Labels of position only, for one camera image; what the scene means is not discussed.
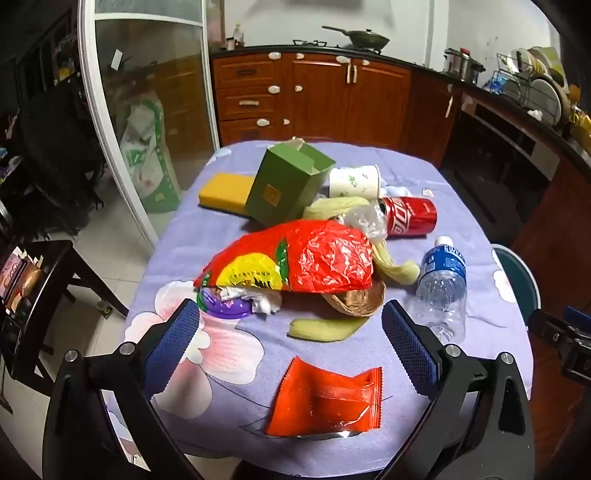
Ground glass sliding door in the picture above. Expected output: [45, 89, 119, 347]
[78, 0, 221, 250]

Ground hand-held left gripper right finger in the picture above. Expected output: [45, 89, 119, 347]
[381, 299, 536, 480]

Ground green white sack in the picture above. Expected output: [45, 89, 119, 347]
[121, 90, 182, 213]

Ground clear plastic bag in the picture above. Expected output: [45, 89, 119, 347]
[339, 203, 389, 243]

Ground green banana peel piece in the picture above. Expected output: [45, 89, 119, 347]
[288, 316, 365, 342]

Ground brown woven bowl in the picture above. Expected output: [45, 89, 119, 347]
[321, 277, 386, 318]

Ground black wooden chair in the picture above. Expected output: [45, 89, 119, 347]
[0, 239, 130, 409]

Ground large red snack bag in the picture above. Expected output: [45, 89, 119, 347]
[193, 219, 374, 301]

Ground crumpled white tissue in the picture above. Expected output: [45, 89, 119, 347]
[217, 286, 282, 315]

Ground purple floral tablecloth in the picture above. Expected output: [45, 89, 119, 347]
[124, 137, 542, 468]

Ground snack packets on chair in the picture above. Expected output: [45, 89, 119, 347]
[0, 247, 45, 315]

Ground white paper cup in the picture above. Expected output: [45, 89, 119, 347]
[329, 165, 382, 199]

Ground brown wooden kitchen cabinet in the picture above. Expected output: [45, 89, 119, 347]
[211, 46, 463, 161]

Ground small red foil packet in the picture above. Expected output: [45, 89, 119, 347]
[264, 356, 384, 438]

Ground red soda can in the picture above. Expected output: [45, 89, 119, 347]
[379, 196, 438, 237]

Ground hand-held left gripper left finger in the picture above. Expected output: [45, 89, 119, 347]
[42, 298, 204, 480]

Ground yellow sponge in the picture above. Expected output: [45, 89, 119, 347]
[198, 173, 256, 215]

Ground clear plastic water bottle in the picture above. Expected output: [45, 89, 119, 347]
[414, 236, 468, 343]

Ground green carton box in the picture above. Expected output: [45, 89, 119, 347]
[245, 141, 336, 227]

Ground wire dish rack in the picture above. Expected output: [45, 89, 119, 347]
[496, 46, 577, 126]

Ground yellow banana peel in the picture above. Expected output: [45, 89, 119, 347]
[302, 196, 370, 221]
[372, 240, 421, 283]

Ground built-in oven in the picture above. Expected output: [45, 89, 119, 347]
[441, 99, 561, 237]

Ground steel pressure pot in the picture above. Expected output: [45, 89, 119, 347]
[443, 47, 486, 85]

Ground teal round bin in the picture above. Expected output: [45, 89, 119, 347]
[491, 244, 541, 315]

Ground dark wok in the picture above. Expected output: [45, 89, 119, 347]
[322, 25, 391, 52]

